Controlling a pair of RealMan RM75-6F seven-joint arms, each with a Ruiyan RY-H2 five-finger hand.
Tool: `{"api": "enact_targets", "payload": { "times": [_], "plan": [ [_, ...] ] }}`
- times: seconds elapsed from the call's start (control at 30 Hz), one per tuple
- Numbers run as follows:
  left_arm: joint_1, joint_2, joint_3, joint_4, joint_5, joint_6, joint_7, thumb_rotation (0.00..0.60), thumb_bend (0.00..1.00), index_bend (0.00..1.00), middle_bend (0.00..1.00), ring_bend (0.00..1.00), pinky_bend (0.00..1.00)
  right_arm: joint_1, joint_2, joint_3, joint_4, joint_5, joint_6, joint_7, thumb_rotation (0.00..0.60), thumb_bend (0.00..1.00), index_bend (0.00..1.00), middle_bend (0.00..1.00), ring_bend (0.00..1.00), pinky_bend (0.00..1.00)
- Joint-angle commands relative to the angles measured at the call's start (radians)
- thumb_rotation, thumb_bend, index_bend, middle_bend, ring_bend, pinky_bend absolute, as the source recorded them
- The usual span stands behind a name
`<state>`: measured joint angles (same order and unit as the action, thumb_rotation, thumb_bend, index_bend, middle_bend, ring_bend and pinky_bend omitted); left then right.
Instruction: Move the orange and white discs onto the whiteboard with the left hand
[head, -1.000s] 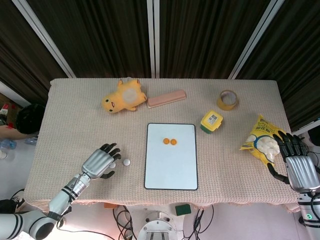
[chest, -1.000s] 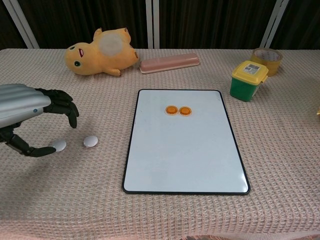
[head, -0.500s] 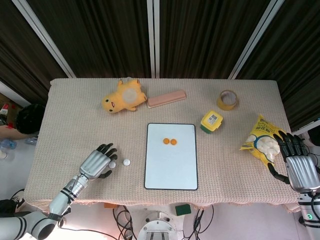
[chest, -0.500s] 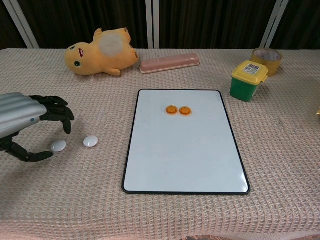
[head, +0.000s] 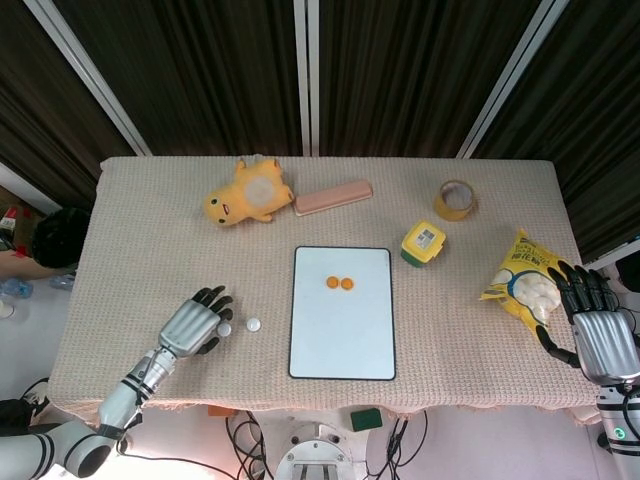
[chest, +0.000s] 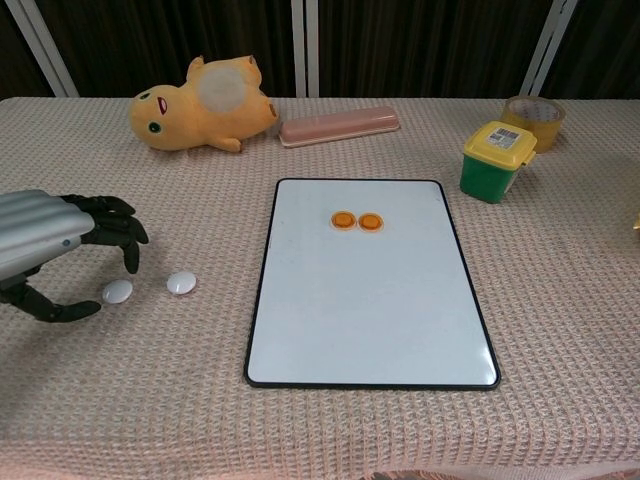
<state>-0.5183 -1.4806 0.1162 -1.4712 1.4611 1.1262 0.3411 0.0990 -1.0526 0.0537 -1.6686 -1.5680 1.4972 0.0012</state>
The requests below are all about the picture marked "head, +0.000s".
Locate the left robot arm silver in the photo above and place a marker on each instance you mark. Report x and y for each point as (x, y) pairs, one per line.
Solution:
(120, 400)

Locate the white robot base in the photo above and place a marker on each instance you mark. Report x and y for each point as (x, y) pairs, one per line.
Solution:
(312, 450)

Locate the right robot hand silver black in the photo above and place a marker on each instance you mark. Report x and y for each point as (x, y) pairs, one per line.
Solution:
(605, 345)

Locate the white frame pole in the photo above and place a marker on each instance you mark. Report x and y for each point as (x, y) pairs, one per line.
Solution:
(306, 75)
(94, 75)
(509, 75)

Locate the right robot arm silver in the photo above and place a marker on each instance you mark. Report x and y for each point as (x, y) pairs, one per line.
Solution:
(620, 440)

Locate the yellow plush toy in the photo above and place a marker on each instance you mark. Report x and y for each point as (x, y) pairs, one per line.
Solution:
(245, 197)

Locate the green container yellow lid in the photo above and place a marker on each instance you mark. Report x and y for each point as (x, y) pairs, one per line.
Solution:
(422, 245)

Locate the white round magnet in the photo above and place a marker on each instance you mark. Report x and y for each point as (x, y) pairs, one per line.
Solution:
(254, 325)
(224, 329)

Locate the black bag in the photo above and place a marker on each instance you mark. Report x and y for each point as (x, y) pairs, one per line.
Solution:
(60, 237)

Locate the yellow packing tape roll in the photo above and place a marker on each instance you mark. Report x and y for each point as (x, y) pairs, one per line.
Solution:
(455, 210)

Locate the green block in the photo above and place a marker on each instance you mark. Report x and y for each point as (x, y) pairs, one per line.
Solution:
(366, 420)

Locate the yellow snack bag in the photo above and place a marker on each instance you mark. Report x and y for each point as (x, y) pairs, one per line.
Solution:
(525, 280)

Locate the dark brown pleated curtain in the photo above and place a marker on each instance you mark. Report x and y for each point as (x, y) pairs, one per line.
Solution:
(200, 75)

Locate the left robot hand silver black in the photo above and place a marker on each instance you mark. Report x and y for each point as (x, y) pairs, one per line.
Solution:
(192, 325)

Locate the orange round magnet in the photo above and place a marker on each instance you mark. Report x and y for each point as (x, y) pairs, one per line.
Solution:
(346, 283)
(331, 282)

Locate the orange small object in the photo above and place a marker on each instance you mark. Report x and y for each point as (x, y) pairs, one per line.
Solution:
(219, 411)

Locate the clear plastic bottle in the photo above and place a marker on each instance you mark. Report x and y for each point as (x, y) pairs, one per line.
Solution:
(12, 289)
(62, 281)

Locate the white magnetic board black frame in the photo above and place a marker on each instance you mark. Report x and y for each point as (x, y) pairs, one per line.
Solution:
(342, 330)

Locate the pink pencil case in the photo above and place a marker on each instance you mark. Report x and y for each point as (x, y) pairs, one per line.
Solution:
(332, 196)

